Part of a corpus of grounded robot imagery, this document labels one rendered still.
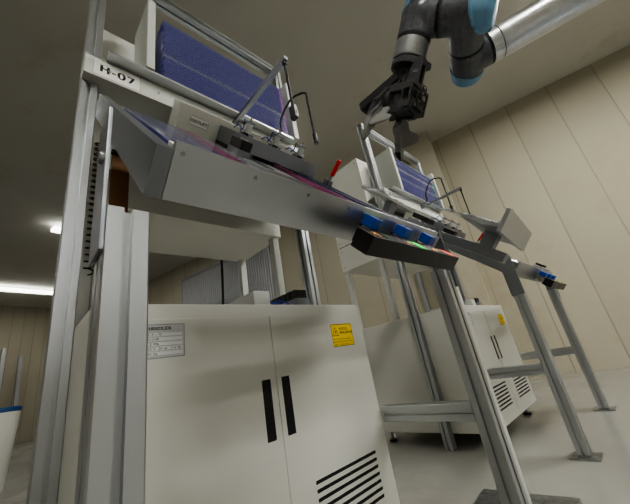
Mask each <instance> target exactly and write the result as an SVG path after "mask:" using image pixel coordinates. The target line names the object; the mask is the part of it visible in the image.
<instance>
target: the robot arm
mask: <svg viewBox="0 0 630 504"><path fill-rule="evenodd" d="M603 1H605V0H536V1H534V2H532V3H531V4H529V5H527V6H526V7H524V8H522V9H521V10H519V11H517V12H516V13H514V14H512V15H511V16H509V17H507V18H506V19H504V20H502V21H501V22H499V23H497V24H496V25H494V24H495V20H496V15H497V10H498V3H499V0H406V3H405V7H404V9H403V11H402V15H401V23H400V27H399V32H398V36H397V41H396V44H395V48H394V53H393V57H392V66H391V71H392V73H393V75H391V76H390V77H389V78H388V79H387V80H386V81H385V82H383V83H382V84H381V85H380V86H379V87H378V88H377V89H375V90H374V91H373V92H372V93H371V94H370V95H368V96H367V97H366V98H365V99H364V100H363V101H362V102H360V104H359V106H360V110H361V111H362V112H363V113H365V114H366V115H367V117H366V120H365V124H364V129H363V135H362V139H363V140H365V139H366V138H367V137H368V135H369V134H370V131H371V129H372V128H374V127H375V125H376V124H379V123H382V122H384V121H386V120H388V119H389V121H390V122H391V121H395V122H396V123H395V124H394V126H393V128H392V129H393V134H394V137H395V143H394V144H395V155H396V156H397V158H398V160H399V161H402V159H403V155H404V149H405V147H408V146H410V145H413V144H415V143H417V142H418V140H419V137H418V134H416V133H414V132H412V131H411V130H410V127H409V122H408V121H412V120H416V119H418V118H424V114H425V110H426V106H427V102H428V97H429V94H428V93H427V87H426V86H425V85H424V84H423V80H424V76H425V72H427V71H430V70H431V65H432V64H431V63H430V62H428V61H427V59H426V58H427V53H428V49H429V46H430V42H431V39H442V38H448V49H449V61H450V67H449V70H450V73H451V79H452V82H453V83H454V84H455V85H456V86H458V87H462V88H465V87H470V86H472V85H474V84H476V83H477V82H478V81H479V80H480V78H481V77H482V74H483V72H484V69H485V68H486V67H488V66H490V65H492V64H493V63H495V62H497V61H499V60H501V59H503V58H504V57H506V56H508V55H510V54H511V53H513V52H515V51H517V50H518V49H520V48H522V47H524V46H526V45H527V44H529V43H531V42H533V41H534V40H536V39H538V38H540V37H542V36H543V35H545V34H547V33H549V32H550V31H552V30H554V29H556V28H557V27H559V26H561V25H563V24H565V23H566V22H568V21H570V20H572V19H573V18H575V17H577V16H579V15H580V14H582V13H584V12H586V11H588V10H589V9H591V8H593V7H595V6H596V5H598V4H600V3H602V2H603ZM422 85H424V86H422ZM424 87H426V89H425V88H424ZM421 91H422V92H421ZM423 93H424V94H423Z"/></svg>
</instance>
